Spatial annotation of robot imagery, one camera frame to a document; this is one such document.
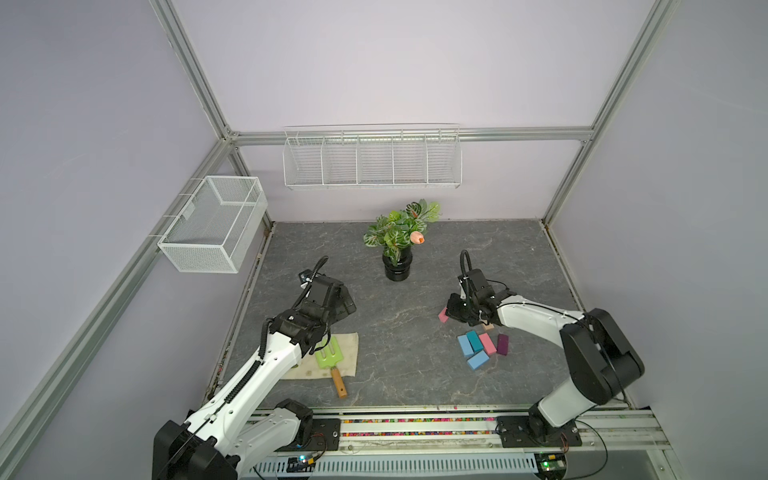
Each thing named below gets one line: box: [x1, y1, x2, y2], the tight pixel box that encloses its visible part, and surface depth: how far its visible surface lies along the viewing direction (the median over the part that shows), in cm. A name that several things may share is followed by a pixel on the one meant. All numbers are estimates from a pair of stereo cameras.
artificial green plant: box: [363, 198, 441, 267], surface depth 86 cm
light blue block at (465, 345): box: [457, 334, 475, 357], surface depth 89 cm
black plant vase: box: [382, 246, 413, 282], surface depth 104 cm
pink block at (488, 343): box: [478, 332, 497, 356], surface depth 89 cm
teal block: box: [466, 330, 484, 353], surface depth 90 cm
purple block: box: [496, 334, 509, 356], surface depth 91 cm
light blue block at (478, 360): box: [467, 350, 490, 371], surface depth 86 cm
